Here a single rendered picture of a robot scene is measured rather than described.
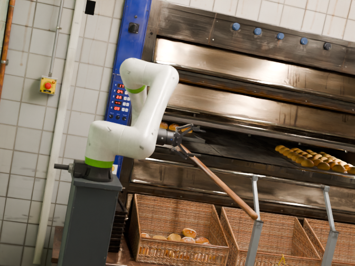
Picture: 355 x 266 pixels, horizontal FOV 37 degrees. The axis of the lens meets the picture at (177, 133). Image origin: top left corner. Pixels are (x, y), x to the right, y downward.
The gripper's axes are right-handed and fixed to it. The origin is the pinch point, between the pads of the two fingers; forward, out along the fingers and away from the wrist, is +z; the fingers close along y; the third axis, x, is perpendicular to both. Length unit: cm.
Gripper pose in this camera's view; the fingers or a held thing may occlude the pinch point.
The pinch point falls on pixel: (201, 143)
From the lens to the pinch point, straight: 298.4
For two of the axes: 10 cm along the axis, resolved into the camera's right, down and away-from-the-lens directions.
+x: 2.0, 1.8, -9.6
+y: -1.9, 9.7, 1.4
